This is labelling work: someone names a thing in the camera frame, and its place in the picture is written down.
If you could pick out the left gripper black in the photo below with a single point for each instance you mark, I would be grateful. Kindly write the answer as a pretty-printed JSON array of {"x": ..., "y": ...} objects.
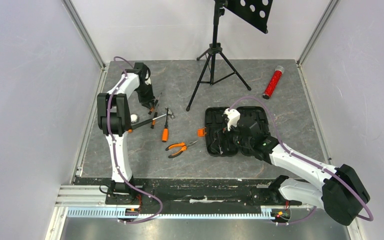
[{"x": 146, "y": 101}]

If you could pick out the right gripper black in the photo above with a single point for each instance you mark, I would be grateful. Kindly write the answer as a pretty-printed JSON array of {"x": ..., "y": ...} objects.
[{"x": 231, "y": 133}]

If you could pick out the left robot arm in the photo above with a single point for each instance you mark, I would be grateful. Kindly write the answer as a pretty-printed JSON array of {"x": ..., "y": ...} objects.
[{"x": 114, "y": 119}]

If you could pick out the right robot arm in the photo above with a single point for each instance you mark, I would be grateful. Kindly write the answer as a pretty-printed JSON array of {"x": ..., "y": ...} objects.
[{"x": 337, "y": 190}]

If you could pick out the small orange-black precision screwdriver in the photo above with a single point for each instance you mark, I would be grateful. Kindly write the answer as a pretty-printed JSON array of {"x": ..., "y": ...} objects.
[{"x": 155, "y": 104}]

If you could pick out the red glitter tube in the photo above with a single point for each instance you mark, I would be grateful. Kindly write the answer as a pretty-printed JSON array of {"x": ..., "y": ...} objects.
[{"x": 278, "y": 72}]

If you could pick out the black music stand tripod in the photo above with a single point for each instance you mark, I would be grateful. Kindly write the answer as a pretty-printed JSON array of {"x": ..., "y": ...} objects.
[{"x": 254, "y": 12}]

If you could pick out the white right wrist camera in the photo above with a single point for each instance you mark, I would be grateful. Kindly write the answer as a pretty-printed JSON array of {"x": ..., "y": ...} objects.
[{"x": 232, "y": 116}]

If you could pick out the claw hammer black handle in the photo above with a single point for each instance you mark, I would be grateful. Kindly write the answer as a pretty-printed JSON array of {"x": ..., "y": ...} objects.
[{"x": 149, "y": 121}]

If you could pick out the large orange-handled screwdriver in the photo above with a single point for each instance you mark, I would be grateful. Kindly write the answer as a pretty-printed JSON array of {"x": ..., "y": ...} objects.
[{"x": 165, "y": 132}]

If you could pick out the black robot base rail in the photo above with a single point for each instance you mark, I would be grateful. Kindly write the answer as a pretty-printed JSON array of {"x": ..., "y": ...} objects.
[{"x": 196, "y": 196}]

